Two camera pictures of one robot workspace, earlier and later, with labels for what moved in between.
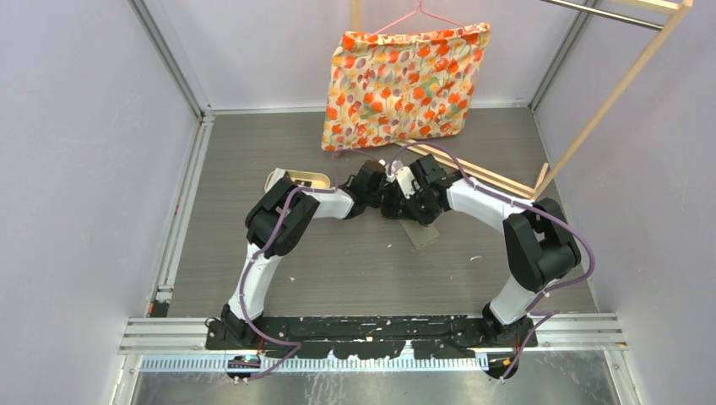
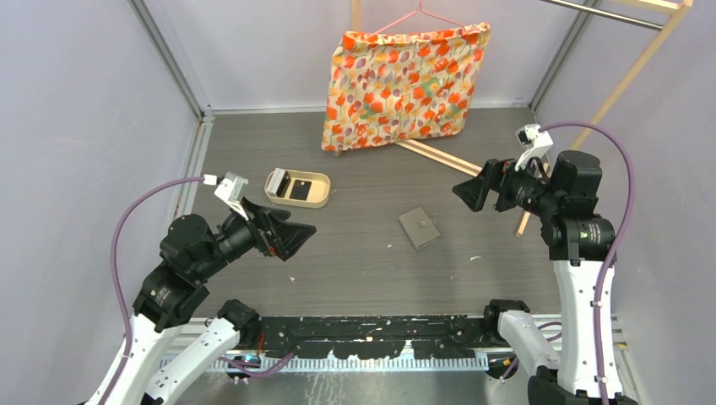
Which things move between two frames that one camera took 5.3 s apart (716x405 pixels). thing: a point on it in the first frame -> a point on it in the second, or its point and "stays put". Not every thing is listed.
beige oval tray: x=304 y=178 stays put
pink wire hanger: x=415 y=10 stays put
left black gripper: x=393 y=213 -> x=285 y=236
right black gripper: x=425 y=219 -> x=501 y=175
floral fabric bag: x=401 y=85 stays put
